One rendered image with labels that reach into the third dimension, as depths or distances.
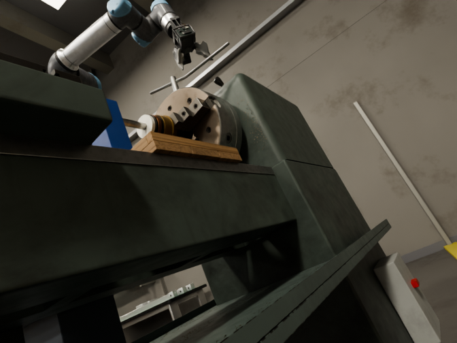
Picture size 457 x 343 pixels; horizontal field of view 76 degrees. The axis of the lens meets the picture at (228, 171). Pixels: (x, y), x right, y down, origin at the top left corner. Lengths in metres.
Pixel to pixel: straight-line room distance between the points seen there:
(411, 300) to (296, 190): 0.52
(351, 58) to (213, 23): 2.30
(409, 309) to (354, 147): 2.82
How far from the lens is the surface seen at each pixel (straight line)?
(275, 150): 0.97
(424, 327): 1.21
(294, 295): 0.44
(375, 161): 3.79
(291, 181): 0.93
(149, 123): 0.87
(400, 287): 1.18
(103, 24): 1.30
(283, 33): 4.59
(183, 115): 0.92
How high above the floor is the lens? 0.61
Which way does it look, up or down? 18 degrees up
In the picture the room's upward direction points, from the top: 25 degrees counter-clockwise
